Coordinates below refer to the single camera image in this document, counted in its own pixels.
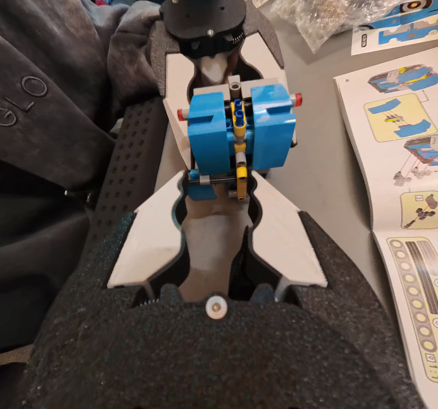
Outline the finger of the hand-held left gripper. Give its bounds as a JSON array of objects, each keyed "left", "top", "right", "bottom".
[
  {"left": 162, "top": 52, "right": 198, "bottom": 170},
  {"left": 240, "top": 33, "right": 299, "bottom": 149}
]

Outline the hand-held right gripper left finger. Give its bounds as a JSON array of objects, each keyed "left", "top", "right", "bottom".
[{"left": 107, "top": 171, "right": 190, "bottom": 301}]

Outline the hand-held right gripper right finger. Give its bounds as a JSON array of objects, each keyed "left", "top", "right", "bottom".
[{"left": 246, "top": 170, "right": 328, "bottom": 302}]

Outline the blue yellow toy brick model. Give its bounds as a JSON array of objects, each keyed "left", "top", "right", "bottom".
[{"left": 177, "top": 75, "right": 303, "bottom": 201}]

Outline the blue curved panel piece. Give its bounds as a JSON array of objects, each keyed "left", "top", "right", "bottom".
[{"left": 188, "top": 169, "right": 217, "bottom": 201}]

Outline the thin black axle rod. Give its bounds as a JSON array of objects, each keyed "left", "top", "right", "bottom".
[{"left": 188, "top": 177, "right": 240, "bottom": 185}]

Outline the person's left forearm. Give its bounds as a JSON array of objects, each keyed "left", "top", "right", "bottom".
[{"left": 108, "top": 0, "right": 165, "bottom": 108}]

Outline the grey desk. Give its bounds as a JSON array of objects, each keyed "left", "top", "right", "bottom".
[{"left": 154, "top": 5, "right": 438, "bottom": 409}]

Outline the white instruction booklet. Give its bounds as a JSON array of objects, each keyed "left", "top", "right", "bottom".
[{"left": 334, "top": 48, "right": 438, "bottom": 408}]

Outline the printed paper sheet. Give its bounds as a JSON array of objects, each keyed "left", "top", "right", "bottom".
[{"left": 351, "top": 0, "right": 438, "bottom": 55}]

